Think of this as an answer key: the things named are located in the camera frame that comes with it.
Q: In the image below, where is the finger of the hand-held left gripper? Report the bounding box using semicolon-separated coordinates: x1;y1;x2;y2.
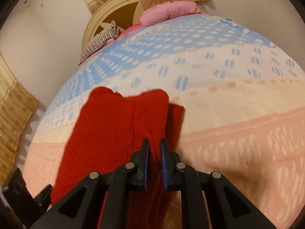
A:
33;184;53;214

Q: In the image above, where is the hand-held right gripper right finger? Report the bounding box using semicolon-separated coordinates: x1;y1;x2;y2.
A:
161;139;277;229

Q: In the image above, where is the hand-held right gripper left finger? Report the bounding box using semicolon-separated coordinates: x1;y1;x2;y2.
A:
31;139;150;229

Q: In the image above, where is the red fleece garment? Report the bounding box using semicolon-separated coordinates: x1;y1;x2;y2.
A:
49;87;185;229

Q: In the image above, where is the pink and blue dotted blanket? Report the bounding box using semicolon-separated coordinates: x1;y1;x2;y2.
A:
24;14;305;229

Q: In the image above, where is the striped pillow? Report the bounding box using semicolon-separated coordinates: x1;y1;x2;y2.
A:
79;20;120;64

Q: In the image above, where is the cream round bed headboard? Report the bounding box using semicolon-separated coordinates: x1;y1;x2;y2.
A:
82;0;146;53

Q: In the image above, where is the pink folded quilt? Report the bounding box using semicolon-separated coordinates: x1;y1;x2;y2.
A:
139;1;204;27

